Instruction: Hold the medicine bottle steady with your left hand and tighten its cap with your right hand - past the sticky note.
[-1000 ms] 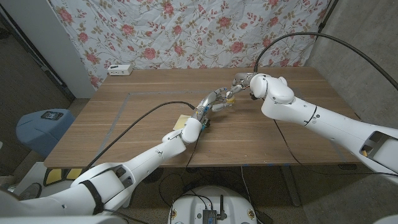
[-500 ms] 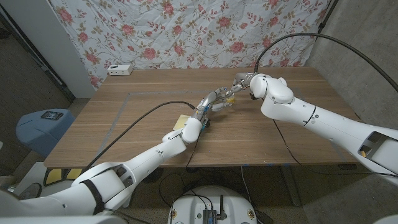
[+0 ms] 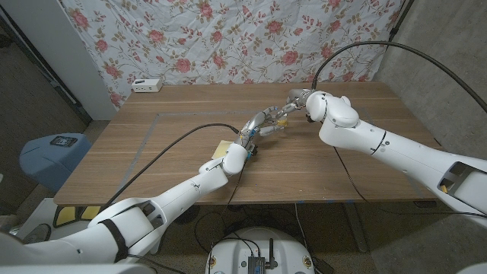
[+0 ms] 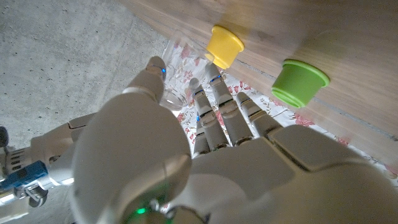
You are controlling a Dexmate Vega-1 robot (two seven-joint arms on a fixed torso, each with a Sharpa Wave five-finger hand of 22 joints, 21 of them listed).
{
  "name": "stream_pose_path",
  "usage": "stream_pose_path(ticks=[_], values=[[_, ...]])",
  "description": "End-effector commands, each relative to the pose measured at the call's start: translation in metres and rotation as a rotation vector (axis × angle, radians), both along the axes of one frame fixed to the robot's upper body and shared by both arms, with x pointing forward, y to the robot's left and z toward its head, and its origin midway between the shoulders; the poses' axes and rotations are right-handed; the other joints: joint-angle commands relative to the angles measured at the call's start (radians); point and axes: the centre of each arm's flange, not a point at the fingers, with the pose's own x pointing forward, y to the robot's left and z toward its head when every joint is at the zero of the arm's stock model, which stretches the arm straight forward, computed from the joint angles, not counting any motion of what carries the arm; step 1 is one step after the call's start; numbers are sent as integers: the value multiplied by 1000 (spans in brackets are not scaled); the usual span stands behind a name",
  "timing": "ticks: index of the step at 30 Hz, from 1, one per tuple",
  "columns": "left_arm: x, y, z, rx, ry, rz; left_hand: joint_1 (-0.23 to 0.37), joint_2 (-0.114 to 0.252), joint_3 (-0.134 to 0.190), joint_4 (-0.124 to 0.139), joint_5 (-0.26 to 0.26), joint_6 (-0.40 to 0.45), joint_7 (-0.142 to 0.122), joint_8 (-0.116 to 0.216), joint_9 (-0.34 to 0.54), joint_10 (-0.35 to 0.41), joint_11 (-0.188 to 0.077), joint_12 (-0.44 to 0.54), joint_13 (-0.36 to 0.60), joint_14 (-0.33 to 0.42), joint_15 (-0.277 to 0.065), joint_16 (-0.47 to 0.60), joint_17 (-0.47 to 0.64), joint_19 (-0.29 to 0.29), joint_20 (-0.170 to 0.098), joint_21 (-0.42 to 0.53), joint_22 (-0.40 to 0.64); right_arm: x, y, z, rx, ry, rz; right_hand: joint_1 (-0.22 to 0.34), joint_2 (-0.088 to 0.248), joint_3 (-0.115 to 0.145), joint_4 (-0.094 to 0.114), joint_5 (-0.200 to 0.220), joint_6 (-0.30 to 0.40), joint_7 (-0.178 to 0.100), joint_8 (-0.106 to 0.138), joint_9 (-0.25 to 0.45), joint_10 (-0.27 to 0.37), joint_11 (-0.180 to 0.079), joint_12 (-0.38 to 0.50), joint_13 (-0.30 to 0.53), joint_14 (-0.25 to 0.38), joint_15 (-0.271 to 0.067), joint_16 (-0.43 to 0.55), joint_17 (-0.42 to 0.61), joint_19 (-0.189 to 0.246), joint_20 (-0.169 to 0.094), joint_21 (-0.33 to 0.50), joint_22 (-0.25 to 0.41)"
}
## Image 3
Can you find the grey shoe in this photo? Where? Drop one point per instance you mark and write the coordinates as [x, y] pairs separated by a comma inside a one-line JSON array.
[[36, 233]]

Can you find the white power strip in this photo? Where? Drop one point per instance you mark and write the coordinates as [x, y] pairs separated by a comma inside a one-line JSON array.
[[146, 85]]

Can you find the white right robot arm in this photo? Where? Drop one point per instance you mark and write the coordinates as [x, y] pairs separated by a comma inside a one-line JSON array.
[[399, 152]]

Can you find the black backdrop pole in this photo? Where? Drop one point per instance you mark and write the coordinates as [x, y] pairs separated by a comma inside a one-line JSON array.
[[399, 17]]

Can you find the clear medicine bottle white cap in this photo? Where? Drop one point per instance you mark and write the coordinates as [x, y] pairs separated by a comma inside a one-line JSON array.
[[281, 122]]

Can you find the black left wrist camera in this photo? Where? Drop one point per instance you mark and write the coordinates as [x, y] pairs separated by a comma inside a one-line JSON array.
[[252, 152]]

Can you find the yellow sticky note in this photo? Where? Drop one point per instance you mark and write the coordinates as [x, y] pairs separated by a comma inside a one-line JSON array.
[[221, 149]]

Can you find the black power brick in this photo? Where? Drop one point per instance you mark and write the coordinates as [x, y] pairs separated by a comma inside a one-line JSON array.
[[323, 266]]

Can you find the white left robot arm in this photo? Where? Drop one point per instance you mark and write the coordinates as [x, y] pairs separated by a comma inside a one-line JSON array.
[[179, 198]]

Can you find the grey table leg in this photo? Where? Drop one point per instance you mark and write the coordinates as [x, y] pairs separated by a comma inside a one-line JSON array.
[[355, 228]]

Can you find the floral backdrop cloth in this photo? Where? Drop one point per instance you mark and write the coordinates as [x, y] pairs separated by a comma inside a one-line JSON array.
[[228, 38]]

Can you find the yellow and black mat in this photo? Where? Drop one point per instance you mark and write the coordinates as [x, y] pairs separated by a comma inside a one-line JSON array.
[[66, 215]]

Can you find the blue stool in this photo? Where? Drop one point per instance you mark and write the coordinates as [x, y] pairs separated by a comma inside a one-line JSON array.
[[53, 163]]

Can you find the white robot torso base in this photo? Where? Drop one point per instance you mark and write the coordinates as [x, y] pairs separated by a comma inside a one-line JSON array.
[[236, 251]]

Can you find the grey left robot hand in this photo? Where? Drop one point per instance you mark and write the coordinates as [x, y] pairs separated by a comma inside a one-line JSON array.
[[254, 122]]

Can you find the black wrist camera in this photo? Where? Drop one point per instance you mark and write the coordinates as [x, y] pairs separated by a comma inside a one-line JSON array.
[[310, 118], [252, 152]]

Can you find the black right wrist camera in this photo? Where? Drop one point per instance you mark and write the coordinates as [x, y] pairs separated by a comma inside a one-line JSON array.
[[310, 118]]

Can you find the white table leg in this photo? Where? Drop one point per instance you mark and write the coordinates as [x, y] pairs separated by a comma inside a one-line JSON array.
[[155, 249]]

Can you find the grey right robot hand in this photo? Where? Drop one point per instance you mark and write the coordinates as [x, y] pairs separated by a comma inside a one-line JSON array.
[[298, 99]]

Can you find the black phone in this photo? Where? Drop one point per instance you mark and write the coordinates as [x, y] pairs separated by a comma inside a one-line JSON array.
[[63, 141]]

